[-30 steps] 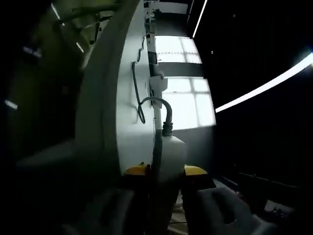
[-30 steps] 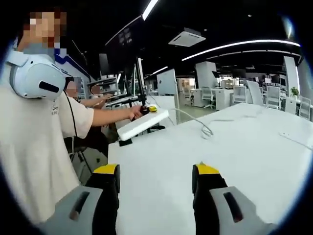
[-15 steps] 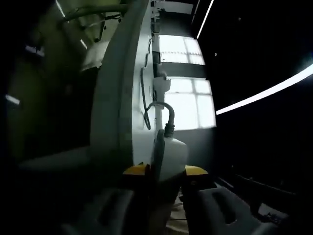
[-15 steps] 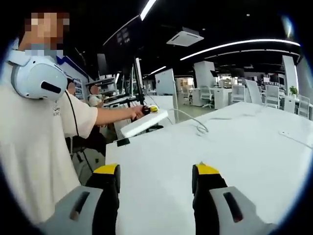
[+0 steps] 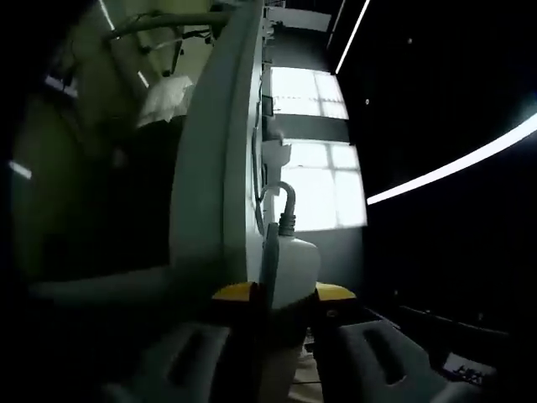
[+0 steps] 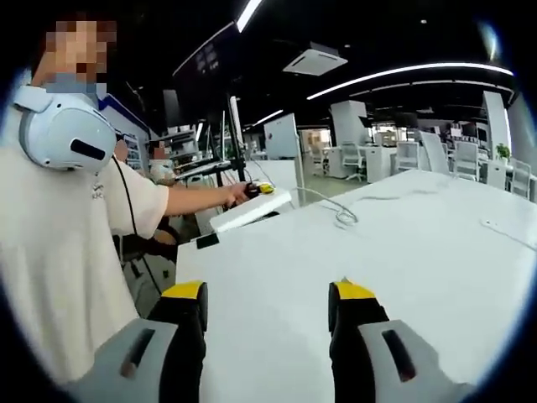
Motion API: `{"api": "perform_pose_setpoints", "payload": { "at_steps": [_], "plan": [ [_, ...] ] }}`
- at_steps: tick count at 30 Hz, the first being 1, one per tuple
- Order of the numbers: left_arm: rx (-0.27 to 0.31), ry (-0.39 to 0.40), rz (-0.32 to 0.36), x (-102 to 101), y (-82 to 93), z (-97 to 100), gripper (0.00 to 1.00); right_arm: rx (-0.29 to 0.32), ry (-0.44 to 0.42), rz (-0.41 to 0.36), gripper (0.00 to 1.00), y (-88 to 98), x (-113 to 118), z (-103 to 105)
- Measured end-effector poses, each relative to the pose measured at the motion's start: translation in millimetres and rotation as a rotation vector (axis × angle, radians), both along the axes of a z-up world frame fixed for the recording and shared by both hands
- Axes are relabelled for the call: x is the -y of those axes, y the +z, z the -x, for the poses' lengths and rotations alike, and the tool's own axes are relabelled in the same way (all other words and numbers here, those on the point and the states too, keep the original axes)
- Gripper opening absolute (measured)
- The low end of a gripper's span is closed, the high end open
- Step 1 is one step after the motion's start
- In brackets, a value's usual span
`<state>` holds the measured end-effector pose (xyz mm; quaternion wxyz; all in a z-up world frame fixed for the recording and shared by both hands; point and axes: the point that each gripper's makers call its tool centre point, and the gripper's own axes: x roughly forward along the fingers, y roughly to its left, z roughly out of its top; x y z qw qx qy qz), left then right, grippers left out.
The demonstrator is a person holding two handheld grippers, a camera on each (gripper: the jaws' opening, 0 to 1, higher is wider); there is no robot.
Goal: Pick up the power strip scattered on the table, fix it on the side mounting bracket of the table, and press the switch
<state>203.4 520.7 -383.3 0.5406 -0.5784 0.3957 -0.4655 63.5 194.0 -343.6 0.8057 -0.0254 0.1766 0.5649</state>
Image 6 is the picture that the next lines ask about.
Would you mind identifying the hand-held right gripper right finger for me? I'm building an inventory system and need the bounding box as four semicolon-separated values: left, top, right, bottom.
328;276;477;403

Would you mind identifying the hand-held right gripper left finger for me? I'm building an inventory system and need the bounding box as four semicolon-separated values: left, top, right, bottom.
65;280;209;403

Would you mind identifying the white power strip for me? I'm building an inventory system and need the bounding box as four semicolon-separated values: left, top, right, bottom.
208;188;294;234

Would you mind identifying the long ceiling light strip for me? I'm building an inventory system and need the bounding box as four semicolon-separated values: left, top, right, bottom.
236;0;264;34
305;61;515;102

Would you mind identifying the person's left hand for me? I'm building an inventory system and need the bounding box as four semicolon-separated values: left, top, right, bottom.
224;183;253;207

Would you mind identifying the white low partition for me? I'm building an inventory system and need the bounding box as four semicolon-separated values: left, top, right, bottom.
245;158;304;207

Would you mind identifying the black tripod stand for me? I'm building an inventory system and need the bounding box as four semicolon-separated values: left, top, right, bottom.
226;94;249;184

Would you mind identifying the white whiteboard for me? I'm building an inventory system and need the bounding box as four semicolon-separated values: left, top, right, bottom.
263;113;300;160

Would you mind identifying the storage shelf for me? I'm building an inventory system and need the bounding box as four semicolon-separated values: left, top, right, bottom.
161;124;199;161

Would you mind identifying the white table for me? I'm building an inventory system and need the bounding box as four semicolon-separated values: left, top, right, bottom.
175;169;537;403

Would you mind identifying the ceiling air conditioner unit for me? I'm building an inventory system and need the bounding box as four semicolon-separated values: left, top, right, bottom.
282;40;349;77

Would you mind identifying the group of white office chairs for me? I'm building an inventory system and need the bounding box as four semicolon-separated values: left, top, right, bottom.
340;130;534;199

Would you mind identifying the white power strip cable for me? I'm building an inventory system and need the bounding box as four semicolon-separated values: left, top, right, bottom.
291;187;359;230

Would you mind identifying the black worn device cable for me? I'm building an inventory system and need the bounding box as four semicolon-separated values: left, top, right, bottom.
111;153;164;297

